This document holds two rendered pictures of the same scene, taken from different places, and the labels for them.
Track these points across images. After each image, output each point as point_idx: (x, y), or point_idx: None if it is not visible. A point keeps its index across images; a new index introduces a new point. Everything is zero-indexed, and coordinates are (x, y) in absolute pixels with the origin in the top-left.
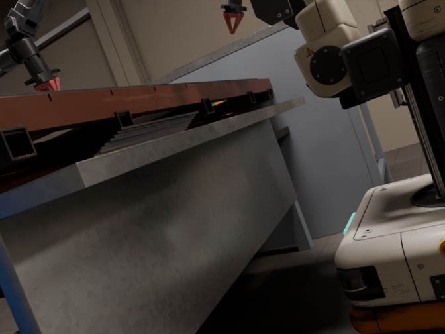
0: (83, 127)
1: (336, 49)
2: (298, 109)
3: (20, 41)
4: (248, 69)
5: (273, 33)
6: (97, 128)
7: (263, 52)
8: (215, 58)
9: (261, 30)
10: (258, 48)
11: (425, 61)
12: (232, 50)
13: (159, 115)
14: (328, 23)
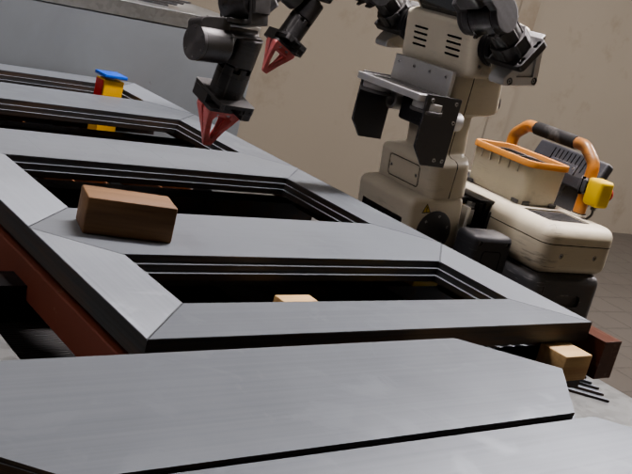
0: (420, 287)
1: (447, 220)
2: None
3: (261, 43)
4: (120, 56)
5: (184, 27)
6: (432, 294)
7: (155, 45)
8: (78, 4)
9: (172, 10)
10: (152, 35)
11: (533, 290)
12: (113, 10)
13: (85, 122)
14: (454, 191)
